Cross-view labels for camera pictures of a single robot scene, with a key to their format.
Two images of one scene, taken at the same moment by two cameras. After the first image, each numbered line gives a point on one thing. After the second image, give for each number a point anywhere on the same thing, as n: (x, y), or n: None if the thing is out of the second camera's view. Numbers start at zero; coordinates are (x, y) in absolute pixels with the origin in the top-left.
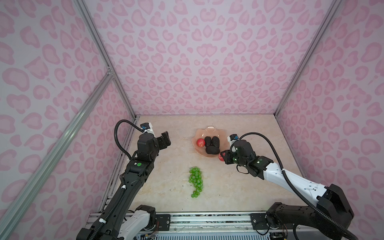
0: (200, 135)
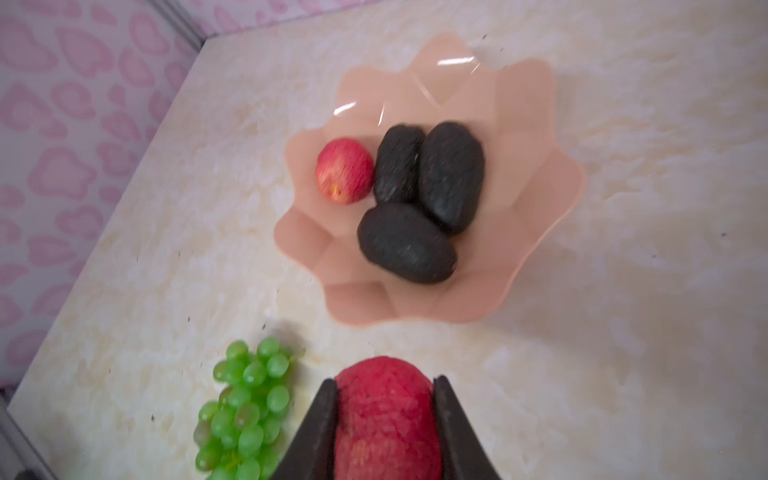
0: (533, 170)
